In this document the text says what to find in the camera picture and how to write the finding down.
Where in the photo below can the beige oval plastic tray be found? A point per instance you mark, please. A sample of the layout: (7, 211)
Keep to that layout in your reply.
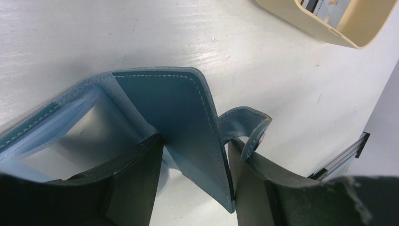
(359, 26)

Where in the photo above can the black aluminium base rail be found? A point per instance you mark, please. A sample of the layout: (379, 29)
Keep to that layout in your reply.
(339, 165)

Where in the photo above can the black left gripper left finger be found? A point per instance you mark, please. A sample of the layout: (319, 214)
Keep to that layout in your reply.
(119, 192)

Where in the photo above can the card in beige tray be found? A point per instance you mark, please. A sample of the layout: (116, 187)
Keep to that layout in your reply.
(330, 11)

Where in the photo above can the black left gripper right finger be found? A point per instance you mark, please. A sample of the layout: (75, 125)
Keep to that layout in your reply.
(267, 194)

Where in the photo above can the blue leather card holder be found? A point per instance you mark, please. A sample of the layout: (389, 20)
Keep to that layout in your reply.
(177, 103)

